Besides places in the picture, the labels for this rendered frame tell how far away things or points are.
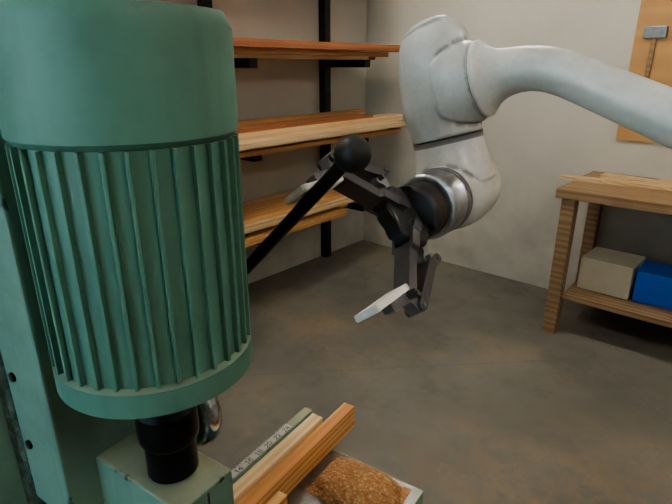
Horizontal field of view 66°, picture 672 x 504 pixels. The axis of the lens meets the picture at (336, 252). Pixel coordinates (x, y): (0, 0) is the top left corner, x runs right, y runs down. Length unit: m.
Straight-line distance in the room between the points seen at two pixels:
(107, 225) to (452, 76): 0.49
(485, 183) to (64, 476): 0.62
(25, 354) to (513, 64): 0.64
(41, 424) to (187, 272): 0.28
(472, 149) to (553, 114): 2.92
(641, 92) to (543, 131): 3.00
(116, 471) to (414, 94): 0.58
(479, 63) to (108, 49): 0.48
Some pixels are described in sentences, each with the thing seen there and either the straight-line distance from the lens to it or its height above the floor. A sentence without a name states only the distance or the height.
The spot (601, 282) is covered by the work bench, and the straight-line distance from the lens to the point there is 3.27.
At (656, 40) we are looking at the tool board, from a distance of 3.49.
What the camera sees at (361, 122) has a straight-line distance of 3.61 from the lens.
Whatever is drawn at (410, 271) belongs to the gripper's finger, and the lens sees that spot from 0.57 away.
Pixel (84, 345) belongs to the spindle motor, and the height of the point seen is 1.26.
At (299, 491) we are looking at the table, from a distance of 0.81.
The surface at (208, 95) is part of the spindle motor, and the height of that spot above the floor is 1.45.
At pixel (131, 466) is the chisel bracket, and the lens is 0.63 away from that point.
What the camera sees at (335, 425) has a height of 0.94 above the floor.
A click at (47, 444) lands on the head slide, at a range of 0.64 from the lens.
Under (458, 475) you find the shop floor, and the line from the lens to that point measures 2.19.
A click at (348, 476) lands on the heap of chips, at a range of 0.78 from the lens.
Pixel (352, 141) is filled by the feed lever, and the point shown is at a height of 1.40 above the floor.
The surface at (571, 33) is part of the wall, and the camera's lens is 3.64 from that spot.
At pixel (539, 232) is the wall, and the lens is 3.80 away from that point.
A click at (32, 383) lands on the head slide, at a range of 0.60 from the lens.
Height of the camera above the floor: 1.47
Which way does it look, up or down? 20 degrees down
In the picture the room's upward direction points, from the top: straight up
